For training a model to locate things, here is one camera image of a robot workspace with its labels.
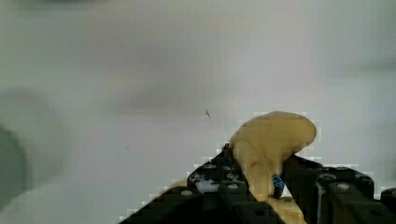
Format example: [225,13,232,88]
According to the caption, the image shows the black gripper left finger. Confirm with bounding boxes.
[120,146,286,224]

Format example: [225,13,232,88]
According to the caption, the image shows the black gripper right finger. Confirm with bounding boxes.
[282,155,396,224]

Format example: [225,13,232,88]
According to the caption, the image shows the peeled plush banana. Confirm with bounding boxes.
[162,110,318,224]

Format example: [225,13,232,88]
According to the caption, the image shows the green mug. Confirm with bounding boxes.
[0,127,27,210]

